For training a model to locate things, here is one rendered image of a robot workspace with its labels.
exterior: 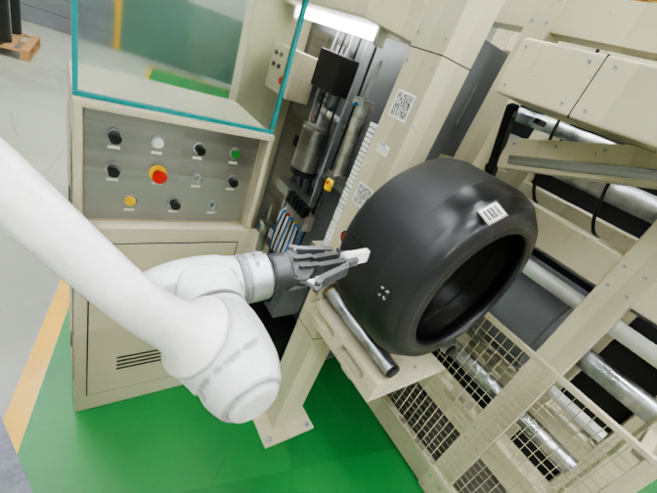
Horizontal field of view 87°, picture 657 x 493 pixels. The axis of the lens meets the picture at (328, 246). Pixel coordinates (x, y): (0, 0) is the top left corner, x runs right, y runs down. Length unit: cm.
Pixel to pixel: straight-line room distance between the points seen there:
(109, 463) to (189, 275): 129
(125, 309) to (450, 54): 93
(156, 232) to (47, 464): 95
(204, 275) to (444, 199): 54
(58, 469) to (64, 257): 142
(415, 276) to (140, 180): 87
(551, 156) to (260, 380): 107
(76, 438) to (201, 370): 141
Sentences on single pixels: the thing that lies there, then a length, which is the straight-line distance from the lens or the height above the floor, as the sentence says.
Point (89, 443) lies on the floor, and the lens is 181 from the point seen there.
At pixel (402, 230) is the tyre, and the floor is 129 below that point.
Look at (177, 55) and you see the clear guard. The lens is 112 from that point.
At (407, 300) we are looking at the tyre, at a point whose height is 117.
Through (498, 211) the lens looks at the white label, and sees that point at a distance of 84.
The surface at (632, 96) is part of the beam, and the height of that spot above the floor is 172.
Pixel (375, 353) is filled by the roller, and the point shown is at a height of 91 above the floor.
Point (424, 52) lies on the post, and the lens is 108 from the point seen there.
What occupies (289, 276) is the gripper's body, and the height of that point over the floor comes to 122.
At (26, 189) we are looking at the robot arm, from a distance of 43.
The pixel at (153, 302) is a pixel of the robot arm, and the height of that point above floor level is 130.
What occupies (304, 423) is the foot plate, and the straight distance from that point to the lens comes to 193.
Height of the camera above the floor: 157
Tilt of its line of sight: 28 degrees down
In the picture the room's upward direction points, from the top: 22 degrees clockwise
